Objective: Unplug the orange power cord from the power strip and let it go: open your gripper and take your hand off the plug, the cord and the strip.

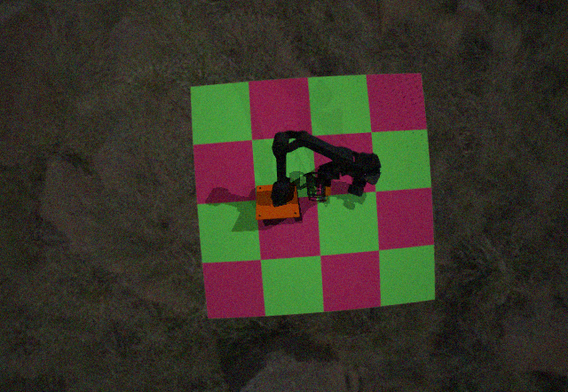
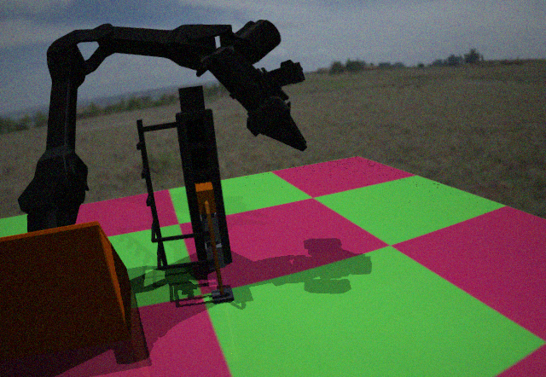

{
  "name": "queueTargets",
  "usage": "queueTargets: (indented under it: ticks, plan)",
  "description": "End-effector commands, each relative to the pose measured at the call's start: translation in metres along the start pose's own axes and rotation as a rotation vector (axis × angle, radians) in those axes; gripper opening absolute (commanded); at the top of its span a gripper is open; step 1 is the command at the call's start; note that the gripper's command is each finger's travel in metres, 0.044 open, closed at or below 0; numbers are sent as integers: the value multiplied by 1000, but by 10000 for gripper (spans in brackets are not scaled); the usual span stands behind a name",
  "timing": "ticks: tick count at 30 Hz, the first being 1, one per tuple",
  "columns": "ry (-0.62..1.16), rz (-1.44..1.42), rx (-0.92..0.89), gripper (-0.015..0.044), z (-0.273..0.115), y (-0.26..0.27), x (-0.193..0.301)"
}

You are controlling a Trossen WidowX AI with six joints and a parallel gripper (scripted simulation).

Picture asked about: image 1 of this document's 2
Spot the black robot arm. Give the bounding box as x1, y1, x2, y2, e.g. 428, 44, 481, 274
271, 130, 382, 207

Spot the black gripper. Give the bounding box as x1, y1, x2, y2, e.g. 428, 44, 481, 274
347, 152, 369, 197

